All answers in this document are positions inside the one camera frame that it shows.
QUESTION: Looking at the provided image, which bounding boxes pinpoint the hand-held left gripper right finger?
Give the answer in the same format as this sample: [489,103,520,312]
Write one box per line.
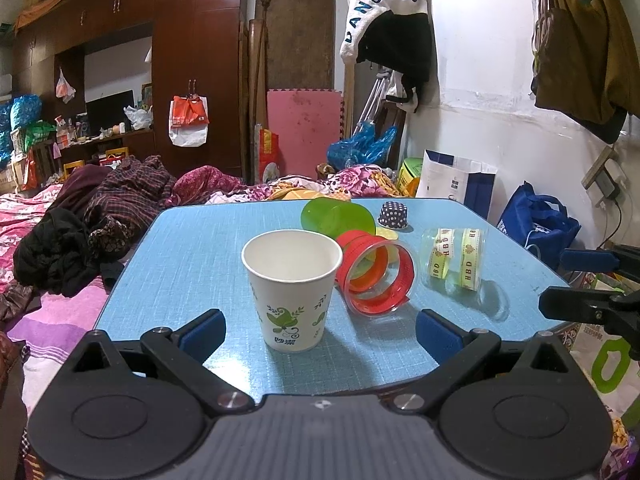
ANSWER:
[392,308,577,414]

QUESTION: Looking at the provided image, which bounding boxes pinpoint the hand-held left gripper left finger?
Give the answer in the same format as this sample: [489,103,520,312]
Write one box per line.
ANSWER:
[70,308,257,417]

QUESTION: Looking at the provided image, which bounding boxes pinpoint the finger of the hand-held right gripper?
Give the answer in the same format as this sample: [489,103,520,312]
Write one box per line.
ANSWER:
[538,285,640,362]
[559,243,640,276]

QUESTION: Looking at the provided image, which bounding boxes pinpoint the red transparent plastic cup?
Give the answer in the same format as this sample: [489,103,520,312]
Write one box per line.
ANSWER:
[334,230,416,316]

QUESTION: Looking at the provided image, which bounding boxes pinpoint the clear cup yellow bands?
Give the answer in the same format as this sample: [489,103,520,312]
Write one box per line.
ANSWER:
[419,226,501,294]

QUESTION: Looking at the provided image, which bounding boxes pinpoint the white paper cup green print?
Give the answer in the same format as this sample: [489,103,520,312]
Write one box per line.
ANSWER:
[241,230,344,354]

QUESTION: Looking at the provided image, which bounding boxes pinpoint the green plastic cup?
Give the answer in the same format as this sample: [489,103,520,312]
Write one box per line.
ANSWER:
[300,198,377,239]

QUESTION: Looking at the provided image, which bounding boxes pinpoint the blue tote bag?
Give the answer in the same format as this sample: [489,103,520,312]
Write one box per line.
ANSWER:
[496,182,582,272]

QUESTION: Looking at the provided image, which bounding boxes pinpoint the white bag with green print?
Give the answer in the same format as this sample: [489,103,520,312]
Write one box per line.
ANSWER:
[569,324,640,423]

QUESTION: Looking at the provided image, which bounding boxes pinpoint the dark polka dot cupcake liner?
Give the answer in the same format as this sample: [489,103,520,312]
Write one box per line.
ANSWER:
[377,201,409,230]

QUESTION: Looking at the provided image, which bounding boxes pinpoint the pink bedsheet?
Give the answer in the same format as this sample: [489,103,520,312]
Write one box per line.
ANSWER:
[0,182,117,411]

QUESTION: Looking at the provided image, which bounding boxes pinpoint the white and blue paper bag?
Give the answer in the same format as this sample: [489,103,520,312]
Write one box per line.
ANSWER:
[414,149,500,221]

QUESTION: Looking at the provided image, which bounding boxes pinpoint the plaid dark cloth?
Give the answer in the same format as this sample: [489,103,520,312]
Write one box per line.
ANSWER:
[82,154,177,262]

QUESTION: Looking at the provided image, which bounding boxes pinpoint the green box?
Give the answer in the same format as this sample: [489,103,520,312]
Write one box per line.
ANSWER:
[397,157,426,197]

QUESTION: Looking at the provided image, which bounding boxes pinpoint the black garment pile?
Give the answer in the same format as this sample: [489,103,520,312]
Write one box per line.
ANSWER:
[13,207,127,298]

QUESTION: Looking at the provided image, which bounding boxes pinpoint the floral blanket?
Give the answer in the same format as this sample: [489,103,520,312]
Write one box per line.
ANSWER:
[169,162,407,207]

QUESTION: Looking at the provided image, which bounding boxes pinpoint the orange printed sack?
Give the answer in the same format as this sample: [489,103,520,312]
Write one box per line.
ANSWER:
[258,128,280,184]

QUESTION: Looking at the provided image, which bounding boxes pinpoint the maroon garment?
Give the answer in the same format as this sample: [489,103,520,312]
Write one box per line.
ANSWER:
[49,162,117,212]

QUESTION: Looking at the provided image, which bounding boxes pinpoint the blue plastic bag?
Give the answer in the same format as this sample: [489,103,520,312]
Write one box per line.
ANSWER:
[327,122,399,169]

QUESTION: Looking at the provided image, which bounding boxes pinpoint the olive hanging jacket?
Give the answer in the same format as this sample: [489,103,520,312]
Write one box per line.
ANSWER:
[530,0,640,144]

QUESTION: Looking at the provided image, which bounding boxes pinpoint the red and white plastic bag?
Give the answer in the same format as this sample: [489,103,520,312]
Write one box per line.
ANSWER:
[168,94,210,148]

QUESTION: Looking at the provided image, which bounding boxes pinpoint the pink foam mat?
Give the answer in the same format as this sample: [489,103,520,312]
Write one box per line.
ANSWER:
[265,89,346,182]

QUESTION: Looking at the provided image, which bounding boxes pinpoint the black television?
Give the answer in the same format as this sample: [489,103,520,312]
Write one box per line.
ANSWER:
[85,90,136,137]

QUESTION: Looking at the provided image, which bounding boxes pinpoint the metal crutch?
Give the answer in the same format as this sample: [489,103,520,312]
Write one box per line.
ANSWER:
[352,67,397,137]

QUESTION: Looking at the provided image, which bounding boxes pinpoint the small hanging plastic bag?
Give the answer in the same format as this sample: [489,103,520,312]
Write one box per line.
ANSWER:
[54,67,77,105]

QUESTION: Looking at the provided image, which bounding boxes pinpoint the brown wooden wardrobe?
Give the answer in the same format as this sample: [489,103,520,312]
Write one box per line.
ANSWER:
[12,0,251,186]

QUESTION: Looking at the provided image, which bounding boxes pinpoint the white and black hooded jacket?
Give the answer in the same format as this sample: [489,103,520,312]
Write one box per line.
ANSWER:
[339,0,439,114]

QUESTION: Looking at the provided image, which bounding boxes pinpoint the tall wooden board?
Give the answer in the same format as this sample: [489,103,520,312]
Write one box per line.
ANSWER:
[254,0,337,93]

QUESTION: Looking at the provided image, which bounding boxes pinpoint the wall power strip with charger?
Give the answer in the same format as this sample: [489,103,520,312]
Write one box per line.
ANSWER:
[582,147,627,207]

